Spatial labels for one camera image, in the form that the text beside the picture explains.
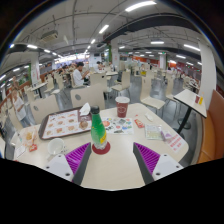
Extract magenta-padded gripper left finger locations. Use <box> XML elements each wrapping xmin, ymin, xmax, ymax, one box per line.
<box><xmin>44</xmin><ymin>142</ymin><xmax>93</xmax><ymax>186</ymax></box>

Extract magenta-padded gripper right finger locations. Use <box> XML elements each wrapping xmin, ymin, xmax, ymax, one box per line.
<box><xmin>132</xmin><ymin>142</ymin><xmax>185</xmax><ymax>186</ymax></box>

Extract green drink bottle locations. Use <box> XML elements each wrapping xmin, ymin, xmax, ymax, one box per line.
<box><xmin>90</xmin><ymin>105</ymin><xmax>108</xmax><ymax>151</ymax></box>

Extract white dotted mug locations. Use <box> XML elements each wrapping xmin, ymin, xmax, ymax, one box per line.
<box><xmin>46</xmin><ymin>137</ymin><xmax>68</xmax><ymax>157</ymax></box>

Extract clear plastic packet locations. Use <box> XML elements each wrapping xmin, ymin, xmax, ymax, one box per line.
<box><xmin>144</xmin><ymin>124</ymin><xmax>164</xmax><ymax>141</ymax></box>

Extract small pink packet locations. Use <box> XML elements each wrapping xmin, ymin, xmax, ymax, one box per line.
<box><xmin>160</xmin><ymin>130</ymin><xmax>173</xmax><ymax>141</ymax></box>

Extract red-printed table notice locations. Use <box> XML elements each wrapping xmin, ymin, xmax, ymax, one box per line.
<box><xmin>164</xmin><ymin>133</ymin><xmax>186</xmax><ymax>154</ymax></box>

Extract small red sauce packet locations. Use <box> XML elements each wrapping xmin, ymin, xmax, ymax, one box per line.
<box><xmin>133</xmin><ymin>118</ymin><xmax>145</xmax><ymax>129</ymax></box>

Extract brown food tray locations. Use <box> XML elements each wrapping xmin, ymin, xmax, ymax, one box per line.
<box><xmin>37</xmin><ymin>106</ymin><xmax>93</xmax><ymax>140</ymax></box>

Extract white crumpled tissue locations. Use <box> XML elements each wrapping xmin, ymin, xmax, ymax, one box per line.
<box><xmin>144</xmin><ymin>112</ymin><xmax>155</xmax><ymax>122</ymax></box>

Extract printed sticker sheet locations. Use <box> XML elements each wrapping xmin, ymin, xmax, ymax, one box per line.
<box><xmin>101</xmin><ymin>116</ymin><xmax>135</xmax><ymax>135</ymax></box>

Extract white paper napkin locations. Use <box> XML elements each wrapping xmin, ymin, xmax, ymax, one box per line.
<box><xmin>78</xmin><ymin>102</ymin><xmax>92</xmax><ymax>117</ymax></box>

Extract clear snack bag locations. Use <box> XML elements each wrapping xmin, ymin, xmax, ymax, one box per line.
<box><xmin>19</xmin><ymin>127</ymin><xmax>39</xmax><ymax>153</ymax></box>

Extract red paper cup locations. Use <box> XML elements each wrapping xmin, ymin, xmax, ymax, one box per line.
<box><xmin>115</xmin><ymin>96</ymin><xmax>131</xmax><ymax>118</ymax></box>

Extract white paper receipt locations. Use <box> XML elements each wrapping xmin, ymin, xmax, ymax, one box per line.
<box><xmin>14</xmin><ymin>144</ymin><xmax>26</xmax><ymax>158</ymax></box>

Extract beige wooden chair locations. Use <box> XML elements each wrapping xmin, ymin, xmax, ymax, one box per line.
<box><xmin>29</xmin><ymin>94</ymin><xmax>60</xmax><ymax>124</ymax></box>
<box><xmin>69</xmin><ymin>83</ymin><xmax>107</xmax><ymax>111</ymax></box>
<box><xmin>139</xmin><ymin>75</ymin><xmax>167</xmax><ymax>116</ymax></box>

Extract orange bench seat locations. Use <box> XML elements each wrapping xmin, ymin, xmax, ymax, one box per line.
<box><xmin>197</xmin><ymin>89</ymin><xmax>224</xmax><ymax>164</ymax></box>

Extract beige side table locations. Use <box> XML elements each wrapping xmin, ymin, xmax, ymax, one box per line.
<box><xmin>173</xmin><ymin>88</ymin><xmax>208</xmax><ymax>134</ymax></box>

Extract person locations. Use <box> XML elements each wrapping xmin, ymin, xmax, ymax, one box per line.
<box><xmin>9</xmin><ymin>88</ymin><xmax>31</xmax><ymax>128</ymax></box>
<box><xmin>72</xmin><ymin>61</ymin><xmax>91</xmax><ymax>88</ymax></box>

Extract far beige chairs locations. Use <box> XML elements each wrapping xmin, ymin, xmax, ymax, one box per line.
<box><xmin>43</xmin><ymin>68</ymin><xmax>183</xmax><ymax>98</ymax></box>

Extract ceiling air conditioner unit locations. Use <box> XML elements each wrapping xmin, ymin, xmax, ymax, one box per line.
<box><xmin>40</xmin><ymin>30</ymin><xmax>59</xmax><ymax>43</ymax></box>

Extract ceiling lights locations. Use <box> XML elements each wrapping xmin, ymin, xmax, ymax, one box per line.
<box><xmin>0</xmin><ymin>0</ymin><xmax>203</xmax><ymax>84</ymax></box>

